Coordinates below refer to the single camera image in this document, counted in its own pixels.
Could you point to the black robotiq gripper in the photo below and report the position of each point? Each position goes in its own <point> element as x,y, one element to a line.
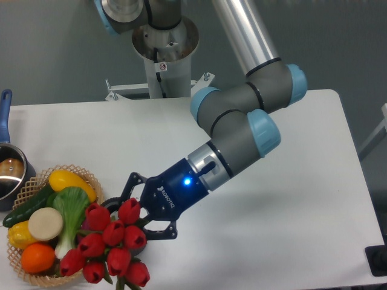
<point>166,196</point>

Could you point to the red tulip bouquet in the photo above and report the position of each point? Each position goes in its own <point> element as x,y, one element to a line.
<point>107,251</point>

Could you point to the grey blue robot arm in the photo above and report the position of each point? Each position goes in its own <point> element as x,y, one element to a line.
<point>236,120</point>

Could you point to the dark grey ribbed vase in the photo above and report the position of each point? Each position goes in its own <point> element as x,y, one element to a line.
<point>126,228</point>

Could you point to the purple eggplant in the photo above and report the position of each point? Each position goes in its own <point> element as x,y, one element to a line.
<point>84,227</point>

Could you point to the green bok choy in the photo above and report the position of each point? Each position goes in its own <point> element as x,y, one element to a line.
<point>71,203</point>

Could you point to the yellow squash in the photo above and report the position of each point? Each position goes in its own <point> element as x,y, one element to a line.
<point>61,179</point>

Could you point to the beige round disc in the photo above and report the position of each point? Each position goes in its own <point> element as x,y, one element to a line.
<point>45,224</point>

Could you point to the woven wicker basket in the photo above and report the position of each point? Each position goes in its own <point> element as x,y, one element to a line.
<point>29,190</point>

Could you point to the orange fruit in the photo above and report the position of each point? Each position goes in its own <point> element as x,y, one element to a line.
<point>37,257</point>

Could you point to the dark green cucumber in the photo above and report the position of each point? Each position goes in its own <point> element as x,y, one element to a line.
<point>24,211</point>

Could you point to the yellow bell pepper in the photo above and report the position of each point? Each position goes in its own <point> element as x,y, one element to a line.
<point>19,236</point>

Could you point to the black device at table edge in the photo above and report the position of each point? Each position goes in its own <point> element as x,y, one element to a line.
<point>376,256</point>

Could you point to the blue handled saucepan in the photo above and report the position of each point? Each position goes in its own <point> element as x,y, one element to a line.
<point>16,170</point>

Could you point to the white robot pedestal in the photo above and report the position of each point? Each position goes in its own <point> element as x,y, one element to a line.
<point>167,57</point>

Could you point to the white furniture frame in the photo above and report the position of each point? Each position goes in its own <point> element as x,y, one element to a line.
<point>374,138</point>

